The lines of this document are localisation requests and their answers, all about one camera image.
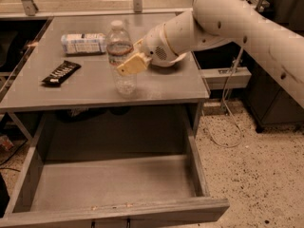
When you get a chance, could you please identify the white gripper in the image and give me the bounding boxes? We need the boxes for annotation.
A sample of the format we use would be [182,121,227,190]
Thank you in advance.
[117,24,178,76]

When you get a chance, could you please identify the clear plastic water bottle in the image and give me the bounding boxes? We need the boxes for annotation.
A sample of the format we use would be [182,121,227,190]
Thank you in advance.
[106,20,137,97]

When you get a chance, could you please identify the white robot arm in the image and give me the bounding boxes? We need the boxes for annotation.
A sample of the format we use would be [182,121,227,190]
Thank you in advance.
[117,0,304,106]

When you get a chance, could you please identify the white labelled bottle lying down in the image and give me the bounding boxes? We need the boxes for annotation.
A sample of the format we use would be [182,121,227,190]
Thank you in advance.
[61,33,106,54]

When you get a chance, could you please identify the grey open top drawer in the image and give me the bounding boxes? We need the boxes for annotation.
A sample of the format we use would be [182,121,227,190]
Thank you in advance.
[1,105,229,228]

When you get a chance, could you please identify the white paper bowl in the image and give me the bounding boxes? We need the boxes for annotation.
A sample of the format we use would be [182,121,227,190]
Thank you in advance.
[148,52,188,68]

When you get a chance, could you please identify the black snack bar wrapper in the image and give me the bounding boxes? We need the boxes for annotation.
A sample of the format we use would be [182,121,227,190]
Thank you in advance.
[43,60,81,86]

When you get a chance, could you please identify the grey cabinet table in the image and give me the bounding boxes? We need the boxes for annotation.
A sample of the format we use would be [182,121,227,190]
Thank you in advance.
[0,13,209,113]

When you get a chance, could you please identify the dark cabinet on right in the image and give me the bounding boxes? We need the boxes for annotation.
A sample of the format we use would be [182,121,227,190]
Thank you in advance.
[244,0,304,133]

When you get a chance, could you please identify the white power cable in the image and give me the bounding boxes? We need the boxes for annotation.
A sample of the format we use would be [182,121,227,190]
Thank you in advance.
[202,46,245,149]

